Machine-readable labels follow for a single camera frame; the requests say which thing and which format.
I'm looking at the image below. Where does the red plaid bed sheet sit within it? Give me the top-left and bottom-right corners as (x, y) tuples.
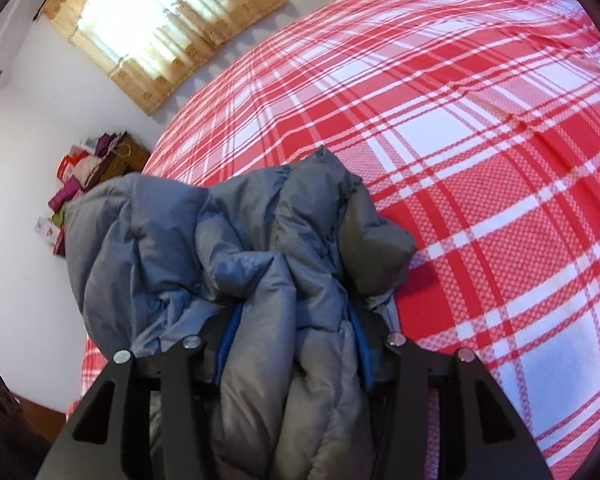
(65, 0), (600, 480)

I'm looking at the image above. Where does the yellow patterned curtain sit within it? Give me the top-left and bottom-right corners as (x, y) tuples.
(34, 0), (288, 116)

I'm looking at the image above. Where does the brown wooden cabinet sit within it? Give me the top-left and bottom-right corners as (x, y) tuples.
(52, 132), (152, 261)

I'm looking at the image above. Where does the pile of colourful clothes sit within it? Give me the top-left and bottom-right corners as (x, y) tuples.
(34, 132), (131, 256)

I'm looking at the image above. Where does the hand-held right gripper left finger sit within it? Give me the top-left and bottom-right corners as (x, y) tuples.
(35, 305), (245, 480)

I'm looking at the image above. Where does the grey-blue puffer jacket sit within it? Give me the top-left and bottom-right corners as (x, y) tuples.
(64, 145), (417, 480)

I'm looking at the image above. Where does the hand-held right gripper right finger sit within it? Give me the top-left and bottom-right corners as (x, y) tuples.
(347, 305), (553, 480)

